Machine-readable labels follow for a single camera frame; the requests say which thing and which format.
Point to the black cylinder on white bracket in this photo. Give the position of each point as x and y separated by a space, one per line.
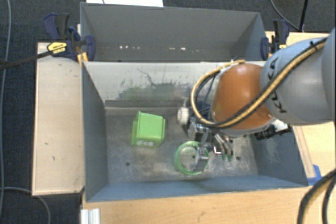
265 133

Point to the white round cap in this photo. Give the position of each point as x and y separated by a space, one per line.
183 115

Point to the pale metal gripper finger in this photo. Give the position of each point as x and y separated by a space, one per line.
201 162

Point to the grey metal bin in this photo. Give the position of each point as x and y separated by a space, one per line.
147 168

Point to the pale wood flat board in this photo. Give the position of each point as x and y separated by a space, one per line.
59 123

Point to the green ribbed box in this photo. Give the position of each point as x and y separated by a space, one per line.
148 128

